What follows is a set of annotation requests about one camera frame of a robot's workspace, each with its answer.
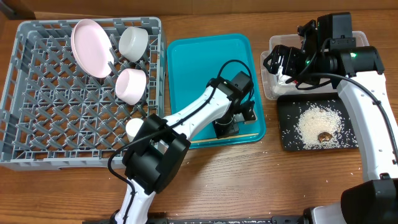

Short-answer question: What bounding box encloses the black waste tray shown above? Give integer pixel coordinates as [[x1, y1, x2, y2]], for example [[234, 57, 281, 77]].
[[277, 93, 349, 134]]

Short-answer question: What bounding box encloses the wooden chopstick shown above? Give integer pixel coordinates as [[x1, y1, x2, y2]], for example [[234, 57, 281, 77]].
[[191, 133, 258, 143]]

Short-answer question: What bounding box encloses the pink round plate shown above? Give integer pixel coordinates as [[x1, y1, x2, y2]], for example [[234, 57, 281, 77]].
[[71, 19, 114, 78]]

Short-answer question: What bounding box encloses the clear plastic bin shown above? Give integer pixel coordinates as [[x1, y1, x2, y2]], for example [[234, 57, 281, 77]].
[[259, 30, 371, 101]]

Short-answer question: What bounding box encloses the teal serving tray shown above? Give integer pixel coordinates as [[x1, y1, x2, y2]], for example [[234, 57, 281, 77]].
[[167, 34, 266, 149]]

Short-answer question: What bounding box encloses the brown food lump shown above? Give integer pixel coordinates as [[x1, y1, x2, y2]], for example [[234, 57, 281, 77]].
[[318, 132, 333, 143]]

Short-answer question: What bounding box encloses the white rice pile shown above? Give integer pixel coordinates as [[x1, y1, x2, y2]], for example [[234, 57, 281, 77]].
[[280, 103, 358, 151]]

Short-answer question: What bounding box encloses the pink bowl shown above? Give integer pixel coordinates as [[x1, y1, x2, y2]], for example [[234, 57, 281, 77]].
[[115, 68, 147, 105]]

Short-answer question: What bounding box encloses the grey bowl with rice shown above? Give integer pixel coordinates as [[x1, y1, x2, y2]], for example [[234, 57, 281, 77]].
[[119, 27, 149, 62]]

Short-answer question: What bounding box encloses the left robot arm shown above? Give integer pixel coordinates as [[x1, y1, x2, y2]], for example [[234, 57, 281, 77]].
[[109, 72, 256, 223]]

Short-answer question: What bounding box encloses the white napkin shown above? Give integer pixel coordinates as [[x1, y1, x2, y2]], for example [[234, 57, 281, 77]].
[[273, 74, 295, 95]]

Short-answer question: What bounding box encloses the white plastic cup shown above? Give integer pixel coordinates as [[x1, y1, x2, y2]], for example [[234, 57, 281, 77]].
[[125, 118, 144, 142]]

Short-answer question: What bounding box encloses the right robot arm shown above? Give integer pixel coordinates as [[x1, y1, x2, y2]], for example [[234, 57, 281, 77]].
[[262, 12, 397, 224]]

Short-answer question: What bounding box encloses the grey dishwasher rack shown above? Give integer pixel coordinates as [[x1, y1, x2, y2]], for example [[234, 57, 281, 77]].
[[1, 17, 167, 170]]

